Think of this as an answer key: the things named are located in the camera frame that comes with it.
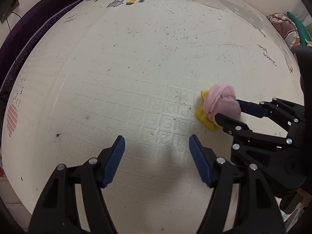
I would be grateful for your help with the pink sock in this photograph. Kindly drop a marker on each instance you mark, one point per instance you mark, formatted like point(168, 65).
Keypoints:
point(220, 98)

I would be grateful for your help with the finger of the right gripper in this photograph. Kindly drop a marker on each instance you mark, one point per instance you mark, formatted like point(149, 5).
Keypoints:
point(251, 147)
point(280, 111)

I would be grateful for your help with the green knitted cloth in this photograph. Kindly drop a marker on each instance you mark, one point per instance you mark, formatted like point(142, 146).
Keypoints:
point(305, 39)

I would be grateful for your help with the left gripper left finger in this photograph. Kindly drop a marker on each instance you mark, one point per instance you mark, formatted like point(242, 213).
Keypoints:
point(56, 210)

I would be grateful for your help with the patterned folded blanket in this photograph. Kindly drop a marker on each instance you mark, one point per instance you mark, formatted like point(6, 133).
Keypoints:
point(286, 28)

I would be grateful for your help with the patterned foam play mat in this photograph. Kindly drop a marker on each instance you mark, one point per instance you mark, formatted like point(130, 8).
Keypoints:
point(136, 68)

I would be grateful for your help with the purple bed sheet edge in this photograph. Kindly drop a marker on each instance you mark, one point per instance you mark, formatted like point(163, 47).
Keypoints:
point(27, 32)

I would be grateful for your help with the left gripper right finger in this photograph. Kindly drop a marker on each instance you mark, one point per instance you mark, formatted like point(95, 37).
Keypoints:
point(257, 210)

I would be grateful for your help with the wall socket left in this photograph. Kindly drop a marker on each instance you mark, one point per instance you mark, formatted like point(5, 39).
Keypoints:
point(11, 7)

